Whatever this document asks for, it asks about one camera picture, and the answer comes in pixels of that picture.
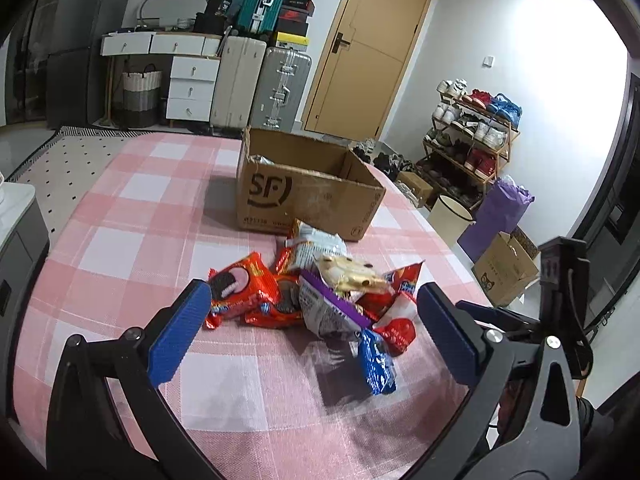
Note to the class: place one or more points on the yellow black shoe box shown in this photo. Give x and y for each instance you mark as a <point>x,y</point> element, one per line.
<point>290,40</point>

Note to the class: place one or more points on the red packet blue logo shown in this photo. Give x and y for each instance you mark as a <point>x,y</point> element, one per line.
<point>400,280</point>

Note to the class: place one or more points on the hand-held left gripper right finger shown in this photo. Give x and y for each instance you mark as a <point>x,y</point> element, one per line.
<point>445,330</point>

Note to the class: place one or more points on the red black shoe box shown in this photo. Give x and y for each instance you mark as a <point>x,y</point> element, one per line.
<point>294,22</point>

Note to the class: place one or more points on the pink checked blanket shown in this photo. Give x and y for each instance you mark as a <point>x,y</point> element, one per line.
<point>150,210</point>

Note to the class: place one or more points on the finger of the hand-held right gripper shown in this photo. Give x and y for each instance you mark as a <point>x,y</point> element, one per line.
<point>500,316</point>

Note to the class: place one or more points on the small red snack packet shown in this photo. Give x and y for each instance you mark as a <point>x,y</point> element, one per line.
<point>400,332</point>

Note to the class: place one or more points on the wooden shoe rack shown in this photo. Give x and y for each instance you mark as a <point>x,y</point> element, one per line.
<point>507,155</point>

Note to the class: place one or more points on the red packet pink-cream cookie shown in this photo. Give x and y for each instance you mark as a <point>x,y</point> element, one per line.
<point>240,280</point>

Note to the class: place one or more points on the silver foil packet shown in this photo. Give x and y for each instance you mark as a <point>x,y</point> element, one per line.
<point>260,160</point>

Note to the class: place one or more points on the white dressing table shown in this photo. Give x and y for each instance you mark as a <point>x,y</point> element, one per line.
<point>190,90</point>

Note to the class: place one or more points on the arched white mirror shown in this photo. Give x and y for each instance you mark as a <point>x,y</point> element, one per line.
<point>172,10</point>

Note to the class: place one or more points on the woven laundry basket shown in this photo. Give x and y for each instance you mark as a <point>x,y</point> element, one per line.
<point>137,95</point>

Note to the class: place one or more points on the silver suitcase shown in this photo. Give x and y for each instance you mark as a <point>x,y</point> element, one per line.
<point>280,90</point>

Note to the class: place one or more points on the small closed cardboard box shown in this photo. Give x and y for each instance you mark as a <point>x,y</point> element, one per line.
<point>417,187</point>

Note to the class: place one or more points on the white light switch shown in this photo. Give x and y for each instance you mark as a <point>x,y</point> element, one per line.
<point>488,60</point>

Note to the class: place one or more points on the white dotted rug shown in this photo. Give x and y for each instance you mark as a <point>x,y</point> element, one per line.
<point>65,160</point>

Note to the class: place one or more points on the white red-edged snack packet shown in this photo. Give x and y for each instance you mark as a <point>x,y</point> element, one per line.
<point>315,250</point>

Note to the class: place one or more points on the pile of floor shoes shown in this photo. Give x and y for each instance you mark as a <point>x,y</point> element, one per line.
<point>390,162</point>

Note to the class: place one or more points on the purple bag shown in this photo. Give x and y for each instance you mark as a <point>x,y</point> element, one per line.
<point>495,215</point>

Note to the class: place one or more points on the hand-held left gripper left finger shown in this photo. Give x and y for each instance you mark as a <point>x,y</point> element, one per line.
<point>180,330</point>

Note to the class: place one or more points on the purple snack packet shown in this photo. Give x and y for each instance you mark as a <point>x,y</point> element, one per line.
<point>320,310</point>

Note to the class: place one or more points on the wooden door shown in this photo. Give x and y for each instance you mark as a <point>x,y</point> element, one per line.
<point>370,35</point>

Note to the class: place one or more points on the brown cardboard box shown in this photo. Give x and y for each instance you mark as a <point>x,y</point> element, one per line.
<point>300,200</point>

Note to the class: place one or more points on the black bag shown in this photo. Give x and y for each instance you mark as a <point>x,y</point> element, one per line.
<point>215,15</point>

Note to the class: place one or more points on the yellow biscuit packet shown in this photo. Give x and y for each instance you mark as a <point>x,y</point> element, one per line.
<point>345,272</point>

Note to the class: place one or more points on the open cardboard box cat print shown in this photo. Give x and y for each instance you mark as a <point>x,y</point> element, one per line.
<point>500,270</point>

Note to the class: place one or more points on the rows of racked shoes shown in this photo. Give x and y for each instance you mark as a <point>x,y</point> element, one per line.
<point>485,132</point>

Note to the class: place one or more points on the grey fridge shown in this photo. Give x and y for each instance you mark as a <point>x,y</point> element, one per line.
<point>85,35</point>

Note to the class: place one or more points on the red packet dark cookie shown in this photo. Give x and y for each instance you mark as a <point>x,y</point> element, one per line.
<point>270,315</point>

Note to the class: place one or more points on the blue snack packet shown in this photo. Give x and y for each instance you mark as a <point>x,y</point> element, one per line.
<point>377,365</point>

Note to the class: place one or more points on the cream suitcase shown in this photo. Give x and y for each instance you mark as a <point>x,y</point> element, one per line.
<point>237,85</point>

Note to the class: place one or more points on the cream round bin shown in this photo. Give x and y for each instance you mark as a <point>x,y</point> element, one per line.
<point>447,220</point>

